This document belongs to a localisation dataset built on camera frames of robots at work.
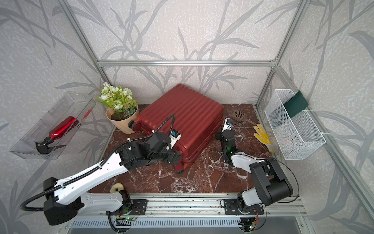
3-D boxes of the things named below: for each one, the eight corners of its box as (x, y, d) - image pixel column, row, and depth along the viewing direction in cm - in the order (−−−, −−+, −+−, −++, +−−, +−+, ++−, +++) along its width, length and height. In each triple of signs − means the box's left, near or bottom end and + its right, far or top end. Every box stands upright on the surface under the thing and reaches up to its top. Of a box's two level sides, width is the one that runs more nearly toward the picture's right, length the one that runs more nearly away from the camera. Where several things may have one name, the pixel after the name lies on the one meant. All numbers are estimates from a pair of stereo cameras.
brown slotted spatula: (230, 117, 116) (231, 115, 114) (233, 110, 120) (234, 108, 118) (254, 125, 110) (255, 123, 108) (256, 118, 115) (257, 116, 113)
